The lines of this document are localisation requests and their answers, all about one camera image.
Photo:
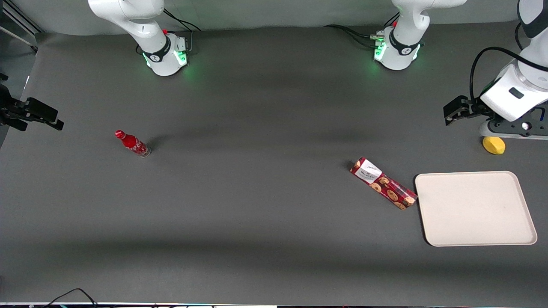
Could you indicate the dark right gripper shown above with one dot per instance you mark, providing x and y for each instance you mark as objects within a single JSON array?
[{"x": 8, "y": 110}]

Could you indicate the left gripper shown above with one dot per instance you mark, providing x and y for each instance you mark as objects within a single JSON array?
[{"x": 472, "y": 108}]

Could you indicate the yellow lemon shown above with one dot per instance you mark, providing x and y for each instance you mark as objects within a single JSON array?
[{"x": 494, "y": 145}]

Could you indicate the beige plastic tray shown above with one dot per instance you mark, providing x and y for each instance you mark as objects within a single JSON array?
[{"x": 473, "y": 209}]

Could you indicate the red cola bottle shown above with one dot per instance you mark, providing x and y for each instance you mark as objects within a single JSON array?
[{"x": 132, "y": 144}]

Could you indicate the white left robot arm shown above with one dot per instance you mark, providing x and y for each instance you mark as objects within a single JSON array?
[{"x": 402, "y": 42}]

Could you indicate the red cookie box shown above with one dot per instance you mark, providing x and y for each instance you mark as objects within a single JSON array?
[{"x": 384, "y": 184}]

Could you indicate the metal frame bars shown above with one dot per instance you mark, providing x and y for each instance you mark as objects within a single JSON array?
[{"x": 17, "y": 21}]

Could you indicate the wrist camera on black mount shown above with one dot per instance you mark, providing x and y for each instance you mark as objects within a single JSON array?
[{"x": 520, "y": 127}]

